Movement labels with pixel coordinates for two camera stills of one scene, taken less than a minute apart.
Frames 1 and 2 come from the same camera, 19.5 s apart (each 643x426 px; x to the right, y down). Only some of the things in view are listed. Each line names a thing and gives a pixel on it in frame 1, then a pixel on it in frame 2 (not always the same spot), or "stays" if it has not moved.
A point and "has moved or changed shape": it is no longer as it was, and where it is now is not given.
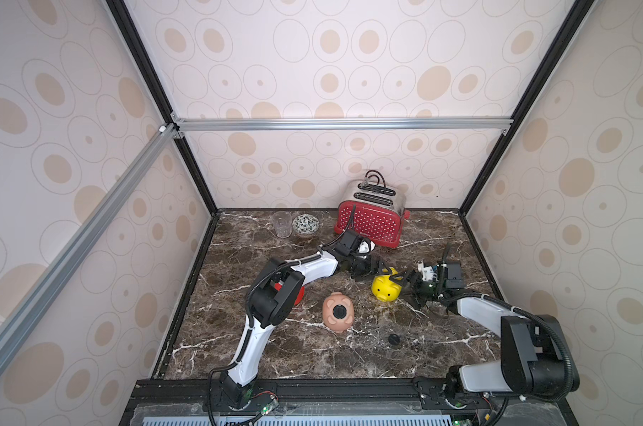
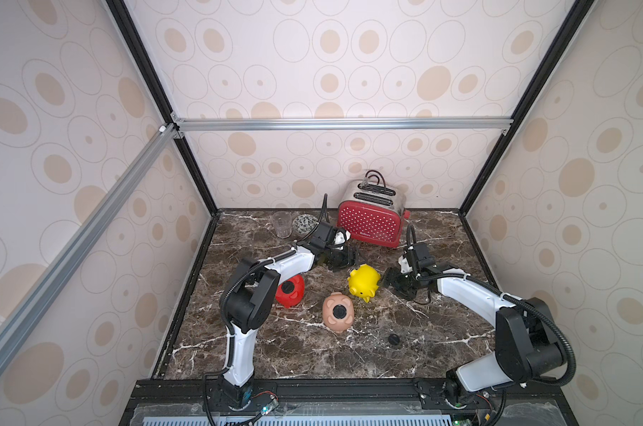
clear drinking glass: (282, 222) stays
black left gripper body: (362, 268) -> (338, 259)
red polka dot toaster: (376, 212) stays
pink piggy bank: (337, 312) stays
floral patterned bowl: (305, 224) stays
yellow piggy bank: (384, 288) has moved or changed shape
